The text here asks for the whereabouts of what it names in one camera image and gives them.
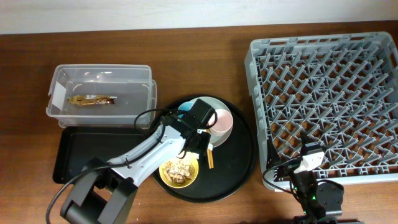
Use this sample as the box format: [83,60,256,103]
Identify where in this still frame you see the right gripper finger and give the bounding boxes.
[267,138,280,168]
[300,131,311,146]

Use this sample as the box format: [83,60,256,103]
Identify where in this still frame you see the blue cup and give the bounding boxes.
[178,101,194,118]

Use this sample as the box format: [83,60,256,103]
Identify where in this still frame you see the pink cup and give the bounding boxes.
[208,109,233,137]

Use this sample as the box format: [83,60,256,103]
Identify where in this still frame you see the wooden chopstick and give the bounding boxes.
[208,149,214,169]
[206,148,213,169]

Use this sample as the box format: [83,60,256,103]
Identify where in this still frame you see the food scraps pile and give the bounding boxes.
[162,159,195,185]

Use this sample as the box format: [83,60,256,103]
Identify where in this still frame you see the yellow bowl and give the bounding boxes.
[159,152,199,189]

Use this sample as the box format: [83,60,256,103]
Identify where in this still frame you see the gold foil wrapper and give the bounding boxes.
[67,95,117,106]

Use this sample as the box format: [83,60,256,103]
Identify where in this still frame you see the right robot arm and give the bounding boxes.
[262,133,344,223]

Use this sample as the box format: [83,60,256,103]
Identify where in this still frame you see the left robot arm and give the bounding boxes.
[60,100,217,223]

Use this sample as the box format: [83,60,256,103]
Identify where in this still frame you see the grey dishwasher rack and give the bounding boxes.
[244,32,397,185]

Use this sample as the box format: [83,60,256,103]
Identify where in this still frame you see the clear plastic waste bin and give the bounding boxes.
[46,64,157,128]

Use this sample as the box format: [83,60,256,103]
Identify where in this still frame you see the round black serving tray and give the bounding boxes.
[152,97,258,203]

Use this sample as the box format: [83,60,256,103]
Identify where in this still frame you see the black rectangular tray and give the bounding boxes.
[53,126,145,184]

